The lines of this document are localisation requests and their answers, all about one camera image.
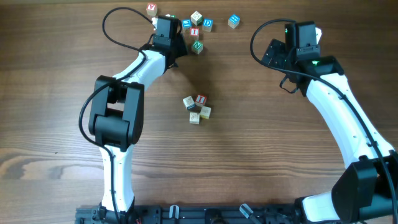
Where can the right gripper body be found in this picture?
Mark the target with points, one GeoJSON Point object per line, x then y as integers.
{"type": "Point", "coordinates": [280, 58]}

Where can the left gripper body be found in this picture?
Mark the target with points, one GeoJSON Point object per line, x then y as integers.
{"type": "Point", "coordinates": [180, 45]}

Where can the white block blue edge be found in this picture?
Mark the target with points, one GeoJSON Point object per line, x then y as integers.
{"type": "Point", "coordinates": [189, 102]}

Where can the white picture block yellow side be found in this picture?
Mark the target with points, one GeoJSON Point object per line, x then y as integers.
{"type": "Point", "coordinates": [194, 118]}

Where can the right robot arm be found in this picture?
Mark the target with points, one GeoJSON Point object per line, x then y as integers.
{"type": "Point", "coordinates": [368, 187]}

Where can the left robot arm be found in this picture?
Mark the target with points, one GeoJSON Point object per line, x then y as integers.
{"type": "Point", "coordinates": [117, 115]}

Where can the green N letter block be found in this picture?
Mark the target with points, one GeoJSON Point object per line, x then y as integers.
{"type": "Point", "coordinates": [197, 47]}

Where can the red I letter block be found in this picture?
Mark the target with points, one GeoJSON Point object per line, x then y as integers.
{"type": "Point", "coordinates": [194, 33]}

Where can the white and green block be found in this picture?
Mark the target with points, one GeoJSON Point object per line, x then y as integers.
{"type": "Point", "coordinates": [196, 18]}

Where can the blue D letter block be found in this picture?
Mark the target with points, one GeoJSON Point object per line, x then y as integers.
{"type": "Point", "coordinates": [207, 25]}

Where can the red Y letter block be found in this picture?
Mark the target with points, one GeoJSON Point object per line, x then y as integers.
{"type": "Point", "coordinates": [151, 9]}

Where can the blue picture block far right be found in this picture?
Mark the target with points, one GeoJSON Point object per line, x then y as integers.
{"type": "Point", "coordinates": [234, 21]}

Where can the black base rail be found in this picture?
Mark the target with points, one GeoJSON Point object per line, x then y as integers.
{"type": "Point", "coordinates": [145, 214]}

